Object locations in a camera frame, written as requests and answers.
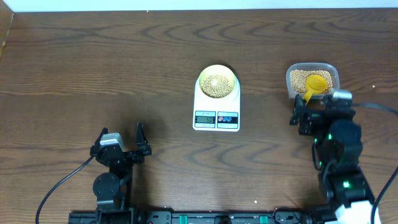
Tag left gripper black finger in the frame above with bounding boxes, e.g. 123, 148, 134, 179
94, 128, 108, 146
136, 122, 150, 152

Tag yellow measuring scoop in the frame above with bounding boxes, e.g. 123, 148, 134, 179
302, 75, 328, 103

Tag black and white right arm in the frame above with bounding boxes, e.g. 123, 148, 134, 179
289, 95, 379, 223

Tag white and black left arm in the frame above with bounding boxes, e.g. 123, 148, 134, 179
90, 122, 152, 223

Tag white digital kitchen scale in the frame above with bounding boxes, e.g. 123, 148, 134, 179
192, 77, 241, 132

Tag pale yellow plastic bowl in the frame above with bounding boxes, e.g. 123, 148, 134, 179
198, 65, 236, 96

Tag soybeans in yellow bowl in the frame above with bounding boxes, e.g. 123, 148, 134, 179
201, 75, 233, 98

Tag clear container of soybeans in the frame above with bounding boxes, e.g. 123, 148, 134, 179
286, 62, 340, 100

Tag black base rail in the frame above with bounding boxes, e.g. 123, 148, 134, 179
68, 210, 314, 224

